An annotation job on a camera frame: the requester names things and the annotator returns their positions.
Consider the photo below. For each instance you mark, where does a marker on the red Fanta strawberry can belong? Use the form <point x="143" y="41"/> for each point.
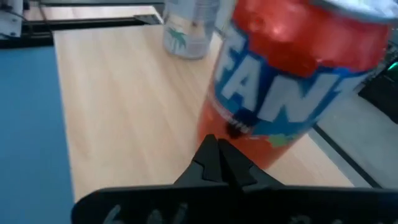
<point x="280" y="77"/>

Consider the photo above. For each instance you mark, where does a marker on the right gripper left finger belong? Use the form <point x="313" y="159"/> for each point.
<point x="205" y="165"/>

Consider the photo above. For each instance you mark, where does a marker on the wooden shelf black metal frame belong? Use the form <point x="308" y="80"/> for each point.
<point x="124" y="109"/>

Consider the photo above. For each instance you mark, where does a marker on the blue table mat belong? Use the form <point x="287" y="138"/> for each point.
<point x="28" y="140"/>

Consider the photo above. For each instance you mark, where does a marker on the black aluminium table frame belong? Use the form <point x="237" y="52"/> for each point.
<point x="93" y="24"/>

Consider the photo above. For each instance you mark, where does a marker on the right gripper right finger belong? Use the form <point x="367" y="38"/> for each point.
<point x="239" y="169"/>

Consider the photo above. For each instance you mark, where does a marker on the white Celsius Peach Vibe can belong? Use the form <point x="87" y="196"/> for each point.
<point x="189" y="34"/>

